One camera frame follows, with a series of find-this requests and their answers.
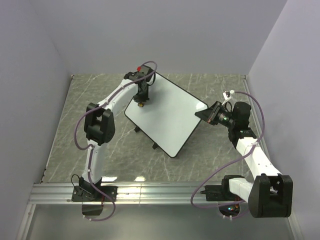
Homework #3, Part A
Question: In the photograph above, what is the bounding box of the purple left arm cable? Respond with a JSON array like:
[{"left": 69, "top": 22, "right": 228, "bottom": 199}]
[{"left": 74, "top": 60, "right": 158, "bottom": 222}]

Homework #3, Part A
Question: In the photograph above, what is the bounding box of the white whiteboard black frame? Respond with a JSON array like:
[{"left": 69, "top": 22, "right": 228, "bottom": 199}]
[{"left": 124, "top": 73, "right": 208, "bottom": 158}]

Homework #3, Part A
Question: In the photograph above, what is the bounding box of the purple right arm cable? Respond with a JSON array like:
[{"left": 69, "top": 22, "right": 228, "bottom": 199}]
[{"left": 189, "top": 90, "right": 265, "bottom": 220}]

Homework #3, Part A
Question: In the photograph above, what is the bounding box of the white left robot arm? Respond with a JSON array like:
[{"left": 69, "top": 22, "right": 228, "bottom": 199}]
[{"left": 73, "top": 67, "right": 156, "bottom": 201}]

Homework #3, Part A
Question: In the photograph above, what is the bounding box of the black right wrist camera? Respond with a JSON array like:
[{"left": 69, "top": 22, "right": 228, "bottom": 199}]
[{"left": 232, "top": 101, "right": 252, "bottom": 130}]

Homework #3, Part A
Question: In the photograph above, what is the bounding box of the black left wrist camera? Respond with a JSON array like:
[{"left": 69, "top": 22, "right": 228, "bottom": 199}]
[{"left": 136, "top": 65, "right": 154, "bottom": 77}]

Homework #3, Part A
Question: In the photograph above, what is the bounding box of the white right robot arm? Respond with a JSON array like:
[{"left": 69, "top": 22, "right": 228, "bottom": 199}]
[{"left": 195, "top": 101, "right": 293, "bottom": 218}]

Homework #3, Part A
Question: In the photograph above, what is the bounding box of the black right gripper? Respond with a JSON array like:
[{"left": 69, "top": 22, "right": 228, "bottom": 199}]
[{"left": 194, "top": 101, "right": 236, "bottom": 129}]

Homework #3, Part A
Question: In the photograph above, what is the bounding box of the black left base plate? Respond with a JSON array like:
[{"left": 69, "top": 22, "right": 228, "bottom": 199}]
[{"left": 71, "top": 185, "right": 118, "bottom": 202}]

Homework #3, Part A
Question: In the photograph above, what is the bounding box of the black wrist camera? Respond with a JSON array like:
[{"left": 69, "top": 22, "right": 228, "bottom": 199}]
[
  {"left": 232, "top": 101, "right": 252, "bottom": 130},
  {"left": 136, "top": 65, "right": 154, "bottom": 77}
]

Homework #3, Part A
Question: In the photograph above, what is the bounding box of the aluminium right side rail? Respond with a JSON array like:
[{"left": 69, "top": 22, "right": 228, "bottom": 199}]
[{"left": 242, "top": 75, "right": 274, "bottom": 168}]

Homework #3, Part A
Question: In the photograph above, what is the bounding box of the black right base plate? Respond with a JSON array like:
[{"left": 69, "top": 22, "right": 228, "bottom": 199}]
[{"left": 200, "top": 185, "right": 229, "bottom": 202}]

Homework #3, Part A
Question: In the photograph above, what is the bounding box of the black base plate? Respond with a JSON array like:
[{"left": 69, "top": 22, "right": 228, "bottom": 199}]
[
  {"left": 71, "top": 185, "right": 118, "bottom": 202},
  {"left": 200, "top": 185, "right": 229, "bottom": 202}
]

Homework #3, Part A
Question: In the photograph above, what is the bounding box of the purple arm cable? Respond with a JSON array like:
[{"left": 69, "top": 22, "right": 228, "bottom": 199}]
[
  {"left": 189, "top": 90, "right": 265, "bottom": 220},
  {"left": 74, "top": 60, "right": 158, "bottom": 222}
]

